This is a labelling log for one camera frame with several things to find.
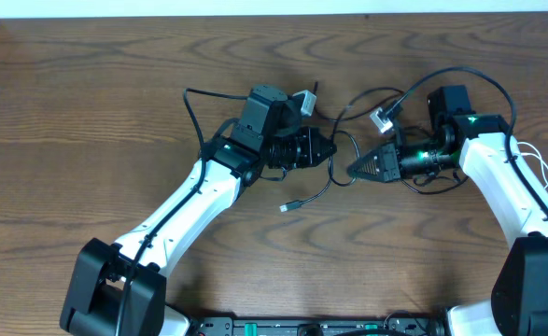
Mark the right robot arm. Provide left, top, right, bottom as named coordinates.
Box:
left=347, top=86, right=548, bottom=335

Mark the thick black cable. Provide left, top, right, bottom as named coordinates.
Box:
left=399, top=125, right=470, bottom=196

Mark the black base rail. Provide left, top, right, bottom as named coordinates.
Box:
left=161, top=302, right=452, bottom=336

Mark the thin black cable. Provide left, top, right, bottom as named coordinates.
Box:
left=279, top=81, right=405, bottom=214

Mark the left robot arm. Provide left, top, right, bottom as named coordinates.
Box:
left=59, top=126, right=337, bottom=336

